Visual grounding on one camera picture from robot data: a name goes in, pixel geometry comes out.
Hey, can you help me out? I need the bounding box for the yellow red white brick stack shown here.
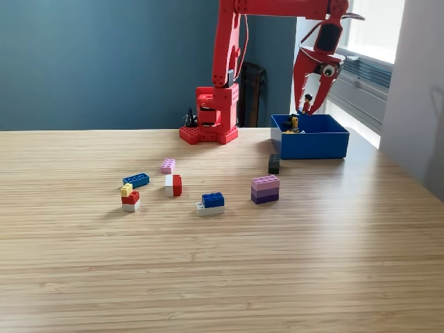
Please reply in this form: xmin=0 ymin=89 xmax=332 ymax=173
xmin=120 ymin=183 xmax=142 ymax=213

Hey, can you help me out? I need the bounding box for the pink purple brick stack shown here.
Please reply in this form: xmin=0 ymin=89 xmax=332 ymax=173
xmin=250 ymin=175 xmax=280 ymax=205

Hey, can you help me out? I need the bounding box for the dark folded chair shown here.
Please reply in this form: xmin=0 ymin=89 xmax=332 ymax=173
xmin=238 ymin=61 xmax=268 ymax=128

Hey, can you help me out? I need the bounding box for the toy figure red shirt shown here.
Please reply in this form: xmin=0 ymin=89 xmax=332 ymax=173
xmin=301 ymin=94 xmax=315 ymax=116

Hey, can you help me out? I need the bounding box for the blue plastic bin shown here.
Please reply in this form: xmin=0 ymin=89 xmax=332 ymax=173
xmin=270 ymin=114 xmax=350 ymax=160

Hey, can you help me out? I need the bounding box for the white window frame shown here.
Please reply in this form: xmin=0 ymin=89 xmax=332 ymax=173
xmin=341 ymin=0 xmax=407 ymax=65

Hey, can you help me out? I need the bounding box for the black brick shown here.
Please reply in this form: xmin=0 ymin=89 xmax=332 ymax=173
xmin=267 ymin=153 xmax=281 ymax=176

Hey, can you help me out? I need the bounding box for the blue white brick stack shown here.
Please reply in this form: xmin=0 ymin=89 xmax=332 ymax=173
xmin=195 ymin=191 xmax=225 ymax=217

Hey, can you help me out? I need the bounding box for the tall red white brick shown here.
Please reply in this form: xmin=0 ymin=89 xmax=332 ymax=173
xmin=164 ymin=173 xmax=183 ymax=198

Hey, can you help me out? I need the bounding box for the grey vent grille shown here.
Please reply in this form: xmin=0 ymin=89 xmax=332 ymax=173
xmin=338 ymin=48 xmax=393 ymax=92

